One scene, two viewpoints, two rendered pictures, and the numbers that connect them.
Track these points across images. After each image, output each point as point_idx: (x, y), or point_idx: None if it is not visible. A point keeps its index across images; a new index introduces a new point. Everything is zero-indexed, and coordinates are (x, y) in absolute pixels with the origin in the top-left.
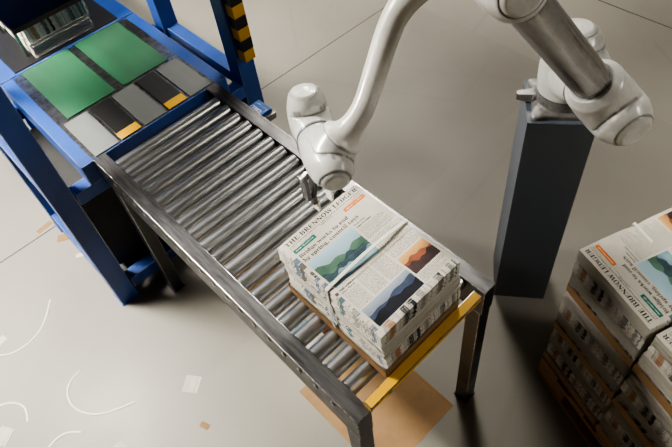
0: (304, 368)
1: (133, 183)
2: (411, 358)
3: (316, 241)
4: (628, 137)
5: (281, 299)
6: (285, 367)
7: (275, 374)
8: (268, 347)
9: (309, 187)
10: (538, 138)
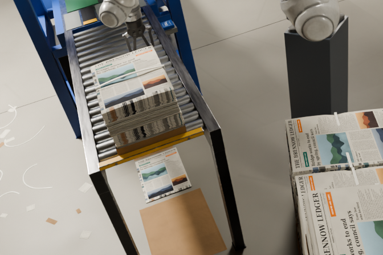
0: (84, 142)
1: (73, 44)
2: (138, 150)
3: (110, 66)
4: (311, 32)
5: (99, 109)
6: (139, 194)
7: (131, 197)
8: (137, 181)
9: (133, 45)
10: (293, 47)
